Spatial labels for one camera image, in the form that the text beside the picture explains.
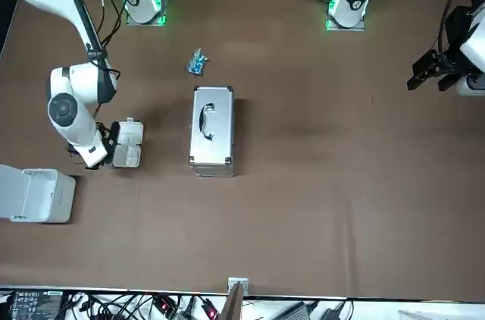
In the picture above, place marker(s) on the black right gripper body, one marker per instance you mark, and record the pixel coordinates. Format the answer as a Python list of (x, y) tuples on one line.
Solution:
[(105, 134)]

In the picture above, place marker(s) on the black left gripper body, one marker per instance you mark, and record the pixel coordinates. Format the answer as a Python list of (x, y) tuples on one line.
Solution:
[(452, 32)]

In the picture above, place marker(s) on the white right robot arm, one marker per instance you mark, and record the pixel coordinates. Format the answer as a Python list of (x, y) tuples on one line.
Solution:
[(72, 123)]

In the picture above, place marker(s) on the white open pill box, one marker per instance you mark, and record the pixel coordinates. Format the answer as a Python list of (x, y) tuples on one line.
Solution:
[(130, 134)]

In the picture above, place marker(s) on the white bin with raised lid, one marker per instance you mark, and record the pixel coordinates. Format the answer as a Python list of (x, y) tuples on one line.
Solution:
[(60, 198)]

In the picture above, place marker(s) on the aluminium first aid case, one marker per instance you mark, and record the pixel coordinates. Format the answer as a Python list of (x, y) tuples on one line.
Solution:
[(219, 138)]

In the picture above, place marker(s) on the blue and white packet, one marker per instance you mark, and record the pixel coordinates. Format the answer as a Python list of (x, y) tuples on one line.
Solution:
[(196, 64)]

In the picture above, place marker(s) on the black plug with red light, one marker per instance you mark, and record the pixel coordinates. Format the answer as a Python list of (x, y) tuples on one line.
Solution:
[(210, 310), (166, 305)]

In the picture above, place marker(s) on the black labelled power adapter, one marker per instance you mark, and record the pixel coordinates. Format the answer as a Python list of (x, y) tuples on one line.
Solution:
[(34, 305)]

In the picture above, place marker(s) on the black power brick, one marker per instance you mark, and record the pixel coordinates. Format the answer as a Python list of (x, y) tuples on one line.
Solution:
[(337, 314)]

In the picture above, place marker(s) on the aluminium frame post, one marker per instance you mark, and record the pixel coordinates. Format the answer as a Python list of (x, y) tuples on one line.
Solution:
[(238, 297)]

